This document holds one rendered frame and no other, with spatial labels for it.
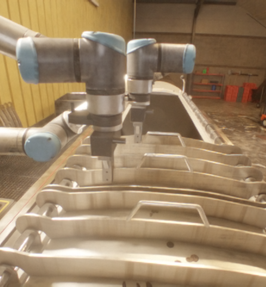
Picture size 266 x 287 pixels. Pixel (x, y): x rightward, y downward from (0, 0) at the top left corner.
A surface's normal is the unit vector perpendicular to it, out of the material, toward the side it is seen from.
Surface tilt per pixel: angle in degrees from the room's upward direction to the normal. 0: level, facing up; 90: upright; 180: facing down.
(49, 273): 90
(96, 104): 90
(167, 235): 90
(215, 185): 90
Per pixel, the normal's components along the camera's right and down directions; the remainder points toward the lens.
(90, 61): 0.22, 0.44
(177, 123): -0.42, 0.31
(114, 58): 0.49, 0.36
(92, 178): -0.11, 0.40
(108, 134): 0.02, -0.91
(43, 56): 0.22, 0.22
